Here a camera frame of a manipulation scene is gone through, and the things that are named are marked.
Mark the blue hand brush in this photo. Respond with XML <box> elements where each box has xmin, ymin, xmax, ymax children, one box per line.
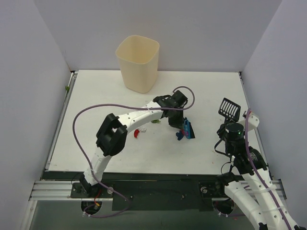
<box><xmin>184</xmin><ymin>117</ymin><xmax>195</xmax><ymax>139</ymax></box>

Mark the black slotted dustpan scoop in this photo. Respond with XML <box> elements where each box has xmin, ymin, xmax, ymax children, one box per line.
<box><xmin>218</xmin><ymin>98</ymin><xmax>241</xmax><ymax>122</ymax></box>

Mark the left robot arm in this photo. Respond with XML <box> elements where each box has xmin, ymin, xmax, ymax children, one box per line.
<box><xmin>73</xmin><ymin>88</ymin><xmax>188</xmax><ymax>197</ymax></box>

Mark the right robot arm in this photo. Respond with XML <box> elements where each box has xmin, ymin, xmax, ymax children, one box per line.
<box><xmin>214</xmin><ymin>119</ymin><xmax>301</xmax><ymax>230</ymax></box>

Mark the dark blue scrap centre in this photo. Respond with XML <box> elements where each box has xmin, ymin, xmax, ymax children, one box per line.
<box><xmin>176</xmin><ymin>130</ymin><xmax>185</xmax><ymax>141</ymax></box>

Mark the cream plastic waste bin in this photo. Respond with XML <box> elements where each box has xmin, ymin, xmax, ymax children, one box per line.
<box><xmin>116</xmin><ymin>35</ymin><xmax>160</xmax><ymax>93</ymax></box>

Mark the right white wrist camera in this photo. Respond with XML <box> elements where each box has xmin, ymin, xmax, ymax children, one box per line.
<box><xmin>239</xmin><ymin>111</ymin><xmax>260</xmax><ymax>132</ymax></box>

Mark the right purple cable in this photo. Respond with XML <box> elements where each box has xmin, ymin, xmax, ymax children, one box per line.
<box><xmin>215</xmin><ymin>107</ymin><xmax>298</xmax><ymax>230</ymax></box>

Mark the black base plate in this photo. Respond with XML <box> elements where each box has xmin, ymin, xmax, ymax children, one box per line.
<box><xmin>71</xmin><ymin>172</ymin><xmax>235</xmax><ymax>214</ymax></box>

